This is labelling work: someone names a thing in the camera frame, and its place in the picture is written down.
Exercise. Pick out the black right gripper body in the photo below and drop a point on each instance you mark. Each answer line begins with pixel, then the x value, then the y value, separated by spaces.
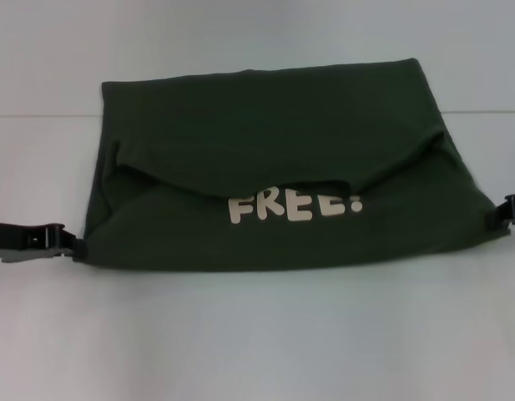
pixel 513 209

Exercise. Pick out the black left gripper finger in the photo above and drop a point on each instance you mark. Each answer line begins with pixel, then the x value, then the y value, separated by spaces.
pixel 79 250

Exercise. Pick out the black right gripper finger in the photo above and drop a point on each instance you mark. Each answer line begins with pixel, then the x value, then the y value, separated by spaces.
pixel 493 220

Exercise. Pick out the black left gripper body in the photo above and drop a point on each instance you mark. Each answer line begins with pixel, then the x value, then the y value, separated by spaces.
pixel 27 240

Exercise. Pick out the dark green t-shirt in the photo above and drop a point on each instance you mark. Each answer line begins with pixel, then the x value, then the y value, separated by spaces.
pixel 282 125

